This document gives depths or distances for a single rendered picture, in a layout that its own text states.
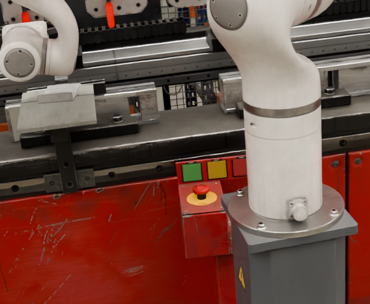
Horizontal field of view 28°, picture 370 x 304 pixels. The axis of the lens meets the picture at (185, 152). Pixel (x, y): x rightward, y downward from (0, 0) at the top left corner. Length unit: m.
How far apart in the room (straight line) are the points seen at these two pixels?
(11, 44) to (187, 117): 0.64
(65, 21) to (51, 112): 0.33
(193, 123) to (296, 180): 0.83
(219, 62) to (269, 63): 1.17
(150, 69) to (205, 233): 0.65
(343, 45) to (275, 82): 1.24
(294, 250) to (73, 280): 0.97
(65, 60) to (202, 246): 0.54
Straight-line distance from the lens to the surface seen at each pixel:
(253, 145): 1.17
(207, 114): 2.03
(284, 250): 1.20
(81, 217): 1.97
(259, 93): 1.13
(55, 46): 1.59
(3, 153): 1.95
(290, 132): 1.14
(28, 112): 1.83
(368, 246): 2.18
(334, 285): 1.27
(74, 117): 1.75
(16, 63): 1.56
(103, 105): 1.97
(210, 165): 1.85
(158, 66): 2.23
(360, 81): 2.10
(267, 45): 1.05
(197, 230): 1.75
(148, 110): 1.98
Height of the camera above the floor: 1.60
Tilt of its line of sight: 24 degrees down
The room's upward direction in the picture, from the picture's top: 5 degrees counter-clockwise
